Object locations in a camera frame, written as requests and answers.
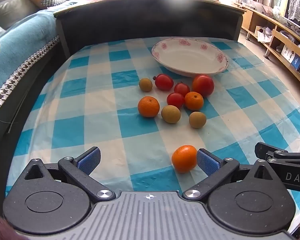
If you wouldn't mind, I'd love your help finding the blue blanket with houndstooth trim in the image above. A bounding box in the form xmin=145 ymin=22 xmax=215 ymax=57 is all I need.
xmin=0 ymin=10 xmax=60 ymax=117

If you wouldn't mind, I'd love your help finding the white plastic item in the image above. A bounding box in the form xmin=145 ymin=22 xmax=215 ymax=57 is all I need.
xmin=255 ymin=26 xmax=273 ymax=42

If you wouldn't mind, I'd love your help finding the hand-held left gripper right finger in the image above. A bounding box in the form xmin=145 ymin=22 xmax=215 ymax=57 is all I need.
xmin=182 ymin=148 xmax=282 ymax=202

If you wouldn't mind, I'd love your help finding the white cardboard box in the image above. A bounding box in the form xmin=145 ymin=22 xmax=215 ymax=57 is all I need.
xmin=281 ymin=44 xmax=294 ymax=62

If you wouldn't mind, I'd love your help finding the large red tomato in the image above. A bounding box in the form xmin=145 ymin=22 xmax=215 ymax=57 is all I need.
xmin=153 ymin=74 xmax=174 ymax=91

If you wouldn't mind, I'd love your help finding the red-orange nectarine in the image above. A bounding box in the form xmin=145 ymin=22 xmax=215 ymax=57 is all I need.
xmin=192 ymin=74 xmax=215 ymax=97

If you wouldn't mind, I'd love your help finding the person's left forearm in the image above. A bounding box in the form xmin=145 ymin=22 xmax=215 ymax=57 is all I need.
xmin=0 ymin=211 xmax=23 ymax=240

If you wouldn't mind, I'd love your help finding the black television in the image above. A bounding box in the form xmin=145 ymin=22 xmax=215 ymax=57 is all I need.
xmin=275 ymin=15 xmax=300 ymax=38

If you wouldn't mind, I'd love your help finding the wooden television stand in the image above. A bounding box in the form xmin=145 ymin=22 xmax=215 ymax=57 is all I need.
xmin=234 ymin=2 xmax=300 ymax=93

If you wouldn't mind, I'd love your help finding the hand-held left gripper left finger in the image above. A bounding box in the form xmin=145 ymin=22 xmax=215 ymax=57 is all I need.
xmin=24 ymin=147 xmax=116 ymax=202

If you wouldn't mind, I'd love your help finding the blue checkered tablecloth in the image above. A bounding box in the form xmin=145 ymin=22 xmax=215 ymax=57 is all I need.
xmin=5 ymin=37 xmax=300 ymax=233

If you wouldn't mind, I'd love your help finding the grey sofa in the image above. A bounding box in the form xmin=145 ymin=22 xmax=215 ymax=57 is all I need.
xmin=0 ymin=0 xmax=65 ymax=30

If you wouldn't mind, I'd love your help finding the mandarin orange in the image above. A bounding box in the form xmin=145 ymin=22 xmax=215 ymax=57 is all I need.
xmin=137 ymin=96 xmax=160 ymax=118
xmin=171 ymin=145 xmax=198 ymax=174
xmin=184 ymin=91 xmax=204 ymax=111

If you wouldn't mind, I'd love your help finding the dark wooden table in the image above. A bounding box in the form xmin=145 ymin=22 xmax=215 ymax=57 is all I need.
xmin=53 ymin=0 xmax=247 ymax=59

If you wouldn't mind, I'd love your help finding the white floral plate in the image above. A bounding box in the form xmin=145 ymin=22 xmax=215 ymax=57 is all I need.
xmin=151 ymin=37 xmax=229 ymax=78

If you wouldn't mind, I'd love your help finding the small red tomato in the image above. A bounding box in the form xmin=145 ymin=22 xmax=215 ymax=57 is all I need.
xmin=166 ymin=92 xmax=185 ymax=109
xmin=174 ymin=82 xmax=190 ymax=98

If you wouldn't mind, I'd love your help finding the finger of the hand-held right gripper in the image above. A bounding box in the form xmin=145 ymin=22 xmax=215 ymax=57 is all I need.
xmin=254 ymin=142 xmax=300 ymax=166

